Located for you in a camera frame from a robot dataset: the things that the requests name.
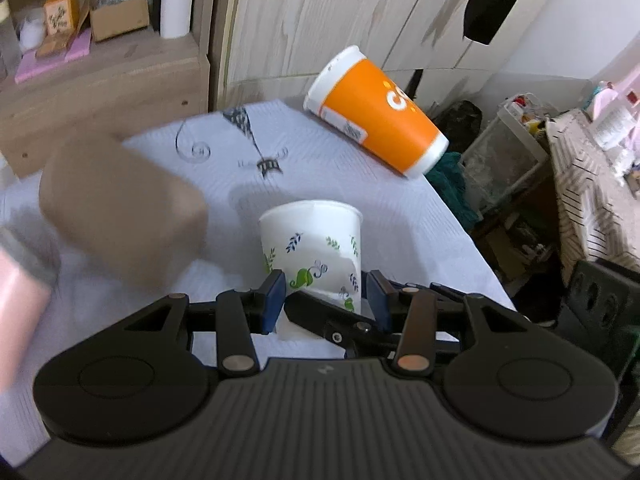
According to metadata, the white floral paper cup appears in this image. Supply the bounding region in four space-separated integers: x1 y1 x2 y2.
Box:
258 200 363 314

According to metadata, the taupe plastic cup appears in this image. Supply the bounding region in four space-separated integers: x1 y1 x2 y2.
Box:
39 136 208 290

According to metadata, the pink cup grey band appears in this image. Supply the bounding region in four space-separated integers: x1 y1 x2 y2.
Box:
0 226 58 393

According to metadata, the clear plastic storage bin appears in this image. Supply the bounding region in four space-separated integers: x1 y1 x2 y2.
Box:
460 103 549 214

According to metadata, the light wood wardrobe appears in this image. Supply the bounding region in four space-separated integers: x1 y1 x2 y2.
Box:
209 0 548 112

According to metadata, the orange floral box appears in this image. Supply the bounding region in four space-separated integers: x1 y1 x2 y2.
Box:
43 0 79 36

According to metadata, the wooden bookshelf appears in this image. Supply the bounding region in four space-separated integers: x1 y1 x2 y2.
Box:
1 0 214 178

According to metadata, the pink flat box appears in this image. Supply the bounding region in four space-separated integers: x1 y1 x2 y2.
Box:
14 28 92 84

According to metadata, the orange paper cup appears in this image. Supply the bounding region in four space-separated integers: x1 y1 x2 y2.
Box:
304 46 448 179

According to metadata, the small white cup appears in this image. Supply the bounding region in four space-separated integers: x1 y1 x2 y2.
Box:
20 8 47 53

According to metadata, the lavender patterned tablecloth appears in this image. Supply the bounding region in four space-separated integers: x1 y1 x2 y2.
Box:
1 101 510 465

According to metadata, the small cardboard box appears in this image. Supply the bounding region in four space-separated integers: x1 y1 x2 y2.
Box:
90 0 150 42

